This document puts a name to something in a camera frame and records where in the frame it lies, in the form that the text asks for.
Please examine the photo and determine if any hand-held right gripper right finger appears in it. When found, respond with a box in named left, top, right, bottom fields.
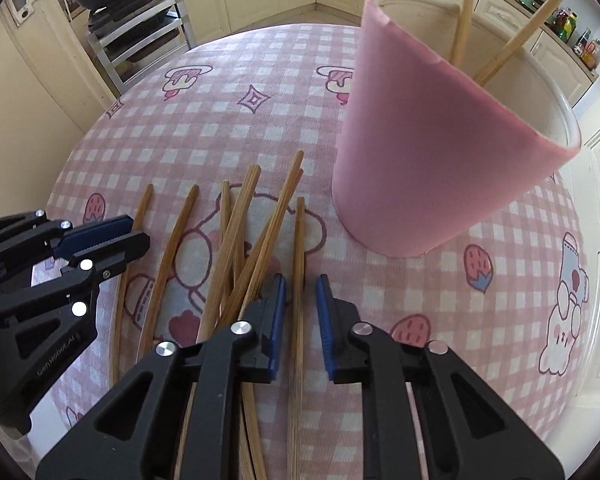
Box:
left=315, top=274, right=566, bottom=480

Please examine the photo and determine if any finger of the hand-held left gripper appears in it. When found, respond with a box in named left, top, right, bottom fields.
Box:
left=0, top=209, right=135, bottom=263
left=0, top=231, right=151, bottom=322

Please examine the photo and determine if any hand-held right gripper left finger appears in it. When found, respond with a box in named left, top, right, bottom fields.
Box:
left=35, top=274, right=287, bottom=480

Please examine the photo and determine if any wooden chopstick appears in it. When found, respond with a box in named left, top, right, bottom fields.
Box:
left=472, top=0, right=580, bottom=86
left=286, top=196, right=307, bottom=480
left=450, top=0, right=479, bottom=67

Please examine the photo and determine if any group of wooden chopsticks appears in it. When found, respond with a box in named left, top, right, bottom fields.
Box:
left=107, top=150, right=306, bottom=480

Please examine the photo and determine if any pink cup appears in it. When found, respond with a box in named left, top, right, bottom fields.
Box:
left=330, top=0, right=581, bottom=257

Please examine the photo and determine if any metal kitchen rack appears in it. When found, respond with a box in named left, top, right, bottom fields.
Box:
left=85, top=0, right=197, bottom=97

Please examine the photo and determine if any green bottle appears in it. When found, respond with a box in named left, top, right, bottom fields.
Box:
left=560, top=10, right=578, bottom=43

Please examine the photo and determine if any white wall panel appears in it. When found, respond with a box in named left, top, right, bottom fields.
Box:
left=5, top=0, right=37, bottom=28

